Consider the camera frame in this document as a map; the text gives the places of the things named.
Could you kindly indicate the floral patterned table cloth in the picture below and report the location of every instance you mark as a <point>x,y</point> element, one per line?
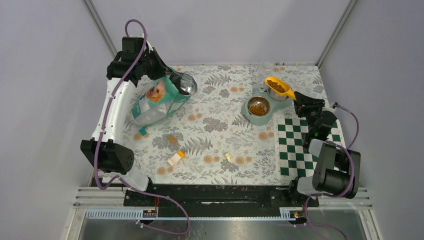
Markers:
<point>207,127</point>

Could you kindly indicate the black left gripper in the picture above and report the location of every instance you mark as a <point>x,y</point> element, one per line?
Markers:
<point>150,53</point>

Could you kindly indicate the orange plastic scoop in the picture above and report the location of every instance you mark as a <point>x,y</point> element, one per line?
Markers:
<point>279,90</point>

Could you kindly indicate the brown pet food kibble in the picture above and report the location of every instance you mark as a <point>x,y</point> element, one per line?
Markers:
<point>260,105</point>

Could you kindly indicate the brown wooden cylinder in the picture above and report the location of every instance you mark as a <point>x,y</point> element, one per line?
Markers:
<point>172,139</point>

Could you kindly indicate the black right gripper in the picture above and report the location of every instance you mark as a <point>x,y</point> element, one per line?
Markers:
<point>305,103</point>

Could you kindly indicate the green white checkerboard mat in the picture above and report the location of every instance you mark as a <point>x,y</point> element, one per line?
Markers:
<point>291,160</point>

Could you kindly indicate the mint double pet bowl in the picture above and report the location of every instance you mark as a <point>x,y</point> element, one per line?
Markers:
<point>260,121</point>

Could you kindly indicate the green dog food bag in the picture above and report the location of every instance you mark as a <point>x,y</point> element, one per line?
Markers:
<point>163,97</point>

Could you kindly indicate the white yellow toy block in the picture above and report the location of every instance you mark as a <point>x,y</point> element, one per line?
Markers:
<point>176,158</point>

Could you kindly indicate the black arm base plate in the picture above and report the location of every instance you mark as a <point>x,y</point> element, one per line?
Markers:
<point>217,200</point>

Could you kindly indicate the teal small cube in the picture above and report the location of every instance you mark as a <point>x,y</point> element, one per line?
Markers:
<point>142,131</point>

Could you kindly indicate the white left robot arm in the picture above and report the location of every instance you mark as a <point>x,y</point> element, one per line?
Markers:
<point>140,88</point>

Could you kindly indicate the small cream toy piece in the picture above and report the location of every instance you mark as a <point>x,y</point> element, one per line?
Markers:
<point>228,157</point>

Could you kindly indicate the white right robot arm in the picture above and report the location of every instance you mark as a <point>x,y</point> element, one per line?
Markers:
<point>337,169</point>

